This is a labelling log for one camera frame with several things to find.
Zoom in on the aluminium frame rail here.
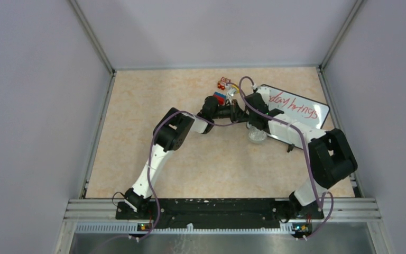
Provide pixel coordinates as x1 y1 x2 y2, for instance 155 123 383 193
55 198 391 253

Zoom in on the white cable duct strip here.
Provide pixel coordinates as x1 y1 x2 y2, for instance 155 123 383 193
75 223 295 235

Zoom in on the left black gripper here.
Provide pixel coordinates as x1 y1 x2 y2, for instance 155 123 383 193
210 99 250 123

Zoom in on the red and blue toy brick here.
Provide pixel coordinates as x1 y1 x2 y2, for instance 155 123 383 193
213 92 227 105

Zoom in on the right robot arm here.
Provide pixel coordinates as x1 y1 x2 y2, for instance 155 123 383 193
241 92 358 218

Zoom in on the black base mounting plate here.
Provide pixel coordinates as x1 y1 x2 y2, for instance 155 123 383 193
115 198 295 230

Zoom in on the red owl toy block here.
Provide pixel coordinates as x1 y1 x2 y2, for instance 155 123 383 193
217 77 231 90

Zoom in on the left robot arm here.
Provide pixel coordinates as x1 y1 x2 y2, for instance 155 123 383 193
124 96 248 219

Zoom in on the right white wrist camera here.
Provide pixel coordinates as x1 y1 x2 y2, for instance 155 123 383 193
251 84 270 103

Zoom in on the small whiteboard with black frame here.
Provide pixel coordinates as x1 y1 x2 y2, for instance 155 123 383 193
266 85 330 150

